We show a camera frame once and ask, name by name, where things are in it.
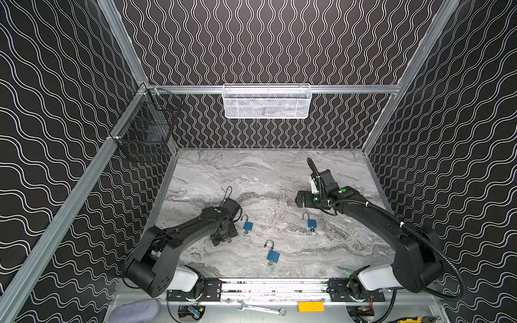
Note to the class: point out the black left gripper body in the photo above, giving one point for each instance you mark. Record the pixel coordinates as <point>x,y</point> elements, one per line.
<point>225,235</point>

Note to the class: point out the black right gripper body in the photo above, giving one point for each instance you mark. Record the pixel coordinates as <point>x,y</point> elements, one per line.
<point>301,198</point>

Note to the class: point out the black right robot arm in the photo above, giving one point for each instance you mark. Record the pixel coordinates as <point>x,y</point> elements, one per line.
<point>417,262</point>

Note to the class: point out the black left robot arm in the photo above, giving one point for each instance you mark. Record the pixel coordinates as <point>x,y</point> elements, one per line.
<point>152,264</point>

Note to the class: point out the blue padlock front large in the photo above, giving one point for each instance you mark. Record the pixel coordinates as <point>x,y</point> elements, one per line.
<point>273,256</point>

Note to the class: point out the silver combination wrench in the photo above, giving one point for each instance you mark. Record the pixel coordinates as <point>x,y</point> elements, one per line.
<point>262,309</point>

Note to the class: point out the yellow block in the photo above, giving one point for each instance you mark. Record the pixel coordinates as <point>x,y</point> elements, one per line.
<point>311,306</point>

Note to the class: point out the grey cloth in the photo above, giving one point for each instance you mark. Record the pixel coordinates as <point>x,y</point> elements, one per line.
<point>137,312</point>

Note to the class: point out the aluminium back crossbar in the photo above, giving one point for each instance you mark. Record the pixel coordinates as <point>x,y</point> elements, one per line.
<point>271,88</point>

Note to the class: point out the yellow black tool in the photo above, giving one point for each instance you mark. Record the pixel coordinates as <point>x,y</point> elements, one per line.
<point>417,319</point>

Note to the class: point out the aluminium left side bar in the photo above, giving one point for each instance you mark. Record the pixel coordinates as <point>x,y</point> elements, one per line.
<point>33,267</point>

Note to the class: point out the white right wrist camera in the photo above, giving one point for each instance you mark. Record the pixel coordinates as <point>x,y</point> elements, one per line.
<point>314,185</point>

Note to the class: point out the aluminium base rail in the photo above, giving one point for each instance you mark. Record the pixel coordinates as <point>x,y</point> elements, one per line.
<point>275,292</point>

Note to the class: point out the white wire mesh basket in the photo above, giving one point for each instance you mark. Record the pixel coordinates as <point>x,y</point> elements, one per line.
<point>284,105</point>

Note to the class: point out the black wire mesh basket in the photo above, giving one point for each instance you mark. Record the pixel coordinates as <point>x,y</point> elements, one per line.
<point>147,135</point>

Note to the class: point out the aluminium corner frame post right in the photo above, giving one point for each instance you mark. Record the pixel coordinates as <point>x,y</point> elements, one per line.
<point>435,29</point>

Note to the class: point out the aluminium corner frame post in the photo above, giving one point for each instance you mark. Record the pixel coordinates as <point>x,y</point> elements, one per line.
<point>435,29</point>
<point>123,39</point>

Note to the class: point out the aluminium corner frame post left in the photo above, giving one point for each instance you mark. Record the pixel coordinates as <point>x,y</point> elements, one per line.
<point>123,39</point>

